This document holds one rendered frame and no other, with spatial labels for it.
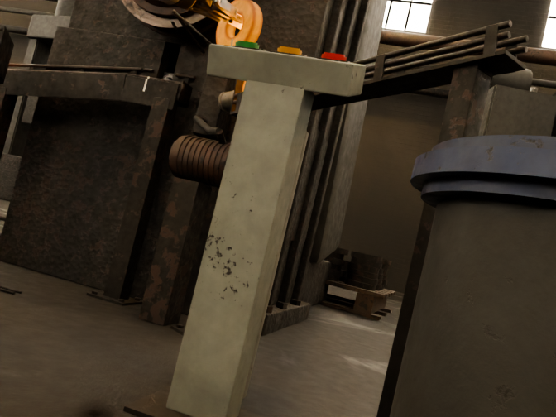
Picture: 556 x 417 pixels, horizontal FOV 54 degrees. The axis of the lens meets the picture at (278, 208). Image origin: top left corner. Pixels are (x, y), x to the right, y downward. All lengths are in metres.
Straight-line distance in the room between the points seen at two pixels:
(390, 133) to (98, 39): 6.15
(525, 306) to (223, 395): 0.52
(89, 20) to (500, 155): 1.93
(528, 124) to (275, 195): 5.14
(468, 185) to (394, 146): 7.35
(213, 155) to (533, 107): 4.70
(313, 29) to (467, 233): 1.45
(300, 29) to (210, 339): 1.27
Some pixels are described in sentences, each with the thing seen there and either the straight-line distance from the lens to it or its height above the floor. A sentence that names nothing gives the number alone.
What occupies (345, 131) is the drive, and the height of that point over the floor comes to 0.86.
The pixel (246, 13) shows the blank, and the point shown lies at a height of 0.85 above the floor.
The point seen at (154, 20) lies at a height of 0.90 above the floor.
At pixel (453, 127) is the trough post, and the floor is 0.57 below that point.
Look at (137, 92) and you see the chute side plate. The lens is 1.86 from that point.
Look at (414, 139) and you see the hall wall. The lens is 7.86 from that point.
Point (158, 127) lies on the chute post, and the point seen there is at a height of 0.56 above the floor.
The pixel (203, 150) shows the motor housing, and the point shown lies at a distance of 1.54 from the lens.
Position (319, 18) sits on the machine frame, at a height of 1.04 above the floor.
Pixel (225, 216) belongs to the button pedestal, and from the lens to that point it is 0.86.
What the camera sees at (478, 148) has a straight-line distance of 0.49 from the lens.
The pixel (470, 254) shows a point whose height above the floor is 0.33.
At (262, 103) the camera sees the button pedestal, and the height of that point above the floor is 0.50.
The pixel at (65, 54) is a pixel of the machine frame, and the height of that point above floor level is 0.77.
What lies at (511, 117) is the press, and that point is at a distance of 5.85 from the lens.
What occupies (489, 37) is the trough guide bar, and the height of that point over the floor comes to 0.73.
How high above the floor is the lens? 0.30
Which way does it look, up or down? 3 degrees up
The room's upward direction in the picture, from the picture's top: 13 degrees clockwise
